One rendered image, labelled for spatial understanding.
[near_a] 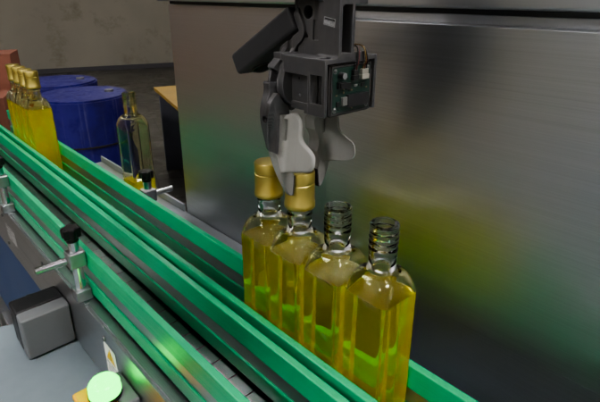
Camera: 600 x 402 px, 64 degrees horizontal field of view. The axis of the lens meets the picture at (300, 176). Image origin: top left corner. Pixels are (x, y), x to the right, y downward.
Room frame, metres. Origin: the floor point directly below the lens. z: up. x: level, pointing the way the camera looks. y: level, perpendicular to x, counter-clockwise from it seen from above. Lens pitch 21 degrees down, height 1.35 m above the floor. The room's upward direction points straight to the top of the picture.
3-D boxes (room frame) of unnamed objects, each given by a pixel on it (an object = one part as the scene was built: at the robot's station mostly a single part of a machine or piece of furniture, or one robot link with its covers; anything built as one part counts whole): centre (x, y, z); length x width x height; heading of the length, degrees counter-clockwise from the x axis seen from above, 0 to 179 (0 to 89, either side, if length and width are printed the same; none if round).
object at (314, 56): (0.48, -0.02, 1.30); 0.09 x 0.08 x 0.12; 42
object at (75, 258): (0.66, 0.37, 0.94); 0.07 x 0.04 x 0.13; 133
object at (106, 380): (0.52, 0.27, 0.84); 0.05 x 0.05 x 0.03
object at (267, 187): (0.55, 0.04, 1.14); 0.04 x 0.04 x 0.04
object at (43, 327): (0.72, 0.47, 0.79); 0.08 x 0.08 x 0.08; 43
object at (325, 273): (0.46, -0.04, 0.99); 0.06 x 0.06 x 0.21; 42
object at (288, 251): (0.50, 0.00, 0.99); 0.06 x 0.06 x 0.21; 42
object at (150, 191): (0.94, 0.30, 0.94); 0.07 x 0.04 x 0.13; 133
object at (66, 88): (3.08, 1.48, 0.40); 1.08 x 0.66 x 0.80; 26
